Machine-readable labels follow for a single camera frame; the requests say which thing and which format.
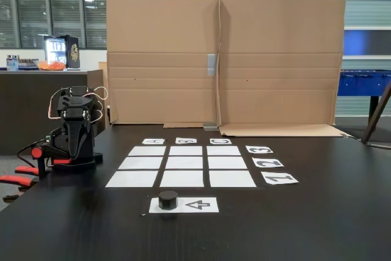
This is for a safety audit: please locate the paper sheet number 1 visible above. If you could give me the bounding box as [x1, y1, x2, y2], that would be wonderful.
[261, 172, 299, 185]

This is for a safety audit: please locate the brown wooden leg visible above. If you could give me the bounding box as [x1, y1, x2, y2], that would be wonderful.
[360, 83, 391, 144]

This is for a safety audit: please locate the paper sheet number 2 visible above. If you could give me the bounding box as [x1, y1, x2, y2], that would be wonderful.
[252, 157, 285, 169]

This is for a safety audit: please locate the white paper grid square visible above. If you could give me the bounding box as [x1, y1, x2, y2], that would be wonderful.
[166, 156, 204, 170]
[208, 156, 247, 169]
[118, 156, 164, 170]
[169, 145, 203, 156]
[209, 170, 257, 188]
[128, 145, 167, 156]
[206, 145, 242, 156]
[159, 170, 205, 188]
[105, 171, 159, 188]

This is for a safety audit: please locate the blue foosball table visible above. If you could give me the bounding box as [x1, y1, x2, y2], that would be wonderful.
[337, 69, 391, 118]

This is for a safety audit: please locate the blue white carton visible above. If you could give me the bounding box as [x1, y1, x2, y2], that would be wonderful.
[6, 54, 20, 72]

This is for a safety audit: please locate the black mini fridge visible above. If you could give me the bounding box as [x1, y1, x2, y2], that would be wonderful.
[43, 35, 81, 69]

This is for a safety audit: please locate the long grey tape strip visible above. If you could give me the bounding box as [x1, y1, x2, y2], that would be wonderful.
[207, 54, 217, 76]

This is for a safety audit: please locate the white arrow paper sheet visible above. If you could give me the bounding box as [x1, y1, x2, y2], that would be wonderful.
[148, 197, 220, 214]

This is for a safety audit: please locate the orange snack bag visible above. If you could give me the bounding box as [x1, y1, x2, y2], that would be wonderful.
[37, 61, 67, 71]

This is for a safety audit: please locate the black clamp with orange handles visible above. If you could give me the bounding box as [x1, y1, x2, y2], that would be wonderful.
[0, 166, 40, 203]

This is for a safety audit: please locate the black clamp with orange knob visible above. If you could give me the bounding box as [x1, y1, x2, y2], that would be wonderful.
[30, 143, 74, 179]

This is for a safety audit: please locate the paper sheet number 3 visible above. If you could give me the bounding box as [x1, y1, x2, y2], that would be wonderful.
[245, 145, 274, 154]

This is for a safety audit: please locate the black octagonal token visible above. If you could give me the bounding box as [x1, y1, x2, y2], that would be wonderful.
[158, 190, 179, 211]

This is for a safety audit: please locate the large brown cardboard panel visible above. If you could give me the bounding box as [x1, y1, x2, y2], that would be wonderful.
[217, 0, 352, 138]
[106, 0, 221, 129]

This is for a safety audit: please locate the dark counter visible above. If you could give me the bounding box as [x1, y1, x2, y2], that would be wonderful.
[0, 70, 106, 156]

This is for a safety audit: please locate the black cable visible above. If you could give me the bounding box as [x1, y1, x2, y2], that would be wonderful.
[16, 141, 46, 167]

